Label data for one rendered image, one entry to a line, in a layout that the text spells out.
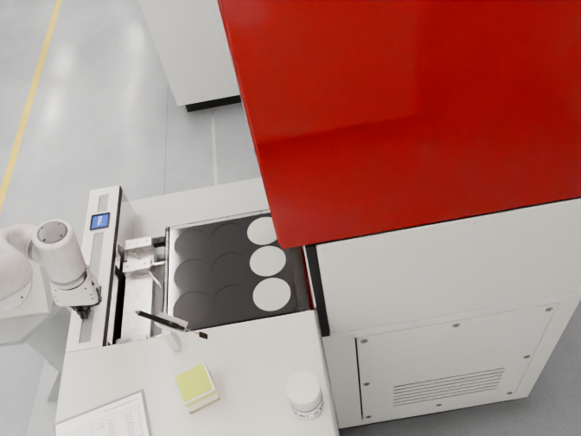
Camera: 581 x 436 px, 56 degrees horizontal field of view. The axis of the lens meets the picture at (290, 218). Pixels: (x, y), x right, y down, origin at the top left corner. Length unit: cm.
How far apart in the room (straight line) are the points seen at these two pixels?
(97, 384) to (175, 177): 189
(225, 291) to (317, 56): 84
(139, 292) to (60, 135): 228
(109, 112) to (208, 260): 233
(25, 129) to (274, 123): 317
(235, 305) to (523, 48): 93
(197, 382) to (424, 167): 65
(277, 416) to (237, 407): 9
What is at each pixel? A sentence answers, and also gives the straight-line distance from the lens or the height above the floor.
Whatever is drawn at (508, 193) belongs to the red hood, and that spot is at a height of 128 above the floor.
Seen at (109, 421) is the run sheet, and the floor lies 97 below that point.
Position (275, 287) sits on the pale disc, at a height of 90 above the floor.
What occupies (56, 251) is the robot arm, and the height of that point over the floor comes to 127.
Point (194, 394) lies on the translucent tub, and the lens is 123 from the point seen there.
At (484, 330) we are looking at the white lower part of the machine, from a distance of 165.
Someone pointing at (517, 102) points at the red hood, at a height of 151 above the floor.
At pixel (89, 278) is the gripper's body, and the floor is 112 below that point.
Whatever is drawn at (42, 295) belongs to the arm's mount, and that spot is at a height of 87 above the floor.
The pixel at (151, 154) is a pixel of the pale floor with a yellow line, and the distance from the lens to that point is 333.
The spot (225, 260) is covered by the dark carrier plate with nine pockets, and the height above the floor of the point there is 90.
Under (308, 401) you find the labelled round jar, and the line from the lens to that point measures 115.
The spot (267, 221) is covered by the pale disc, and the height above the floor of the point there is 90.
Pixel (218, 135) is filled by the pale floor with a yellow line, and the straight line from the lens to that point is 330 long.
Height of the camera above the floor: 213
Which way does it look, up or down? 50 degrees down
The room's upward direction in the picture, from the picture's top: 12 degrees counter-clockwise
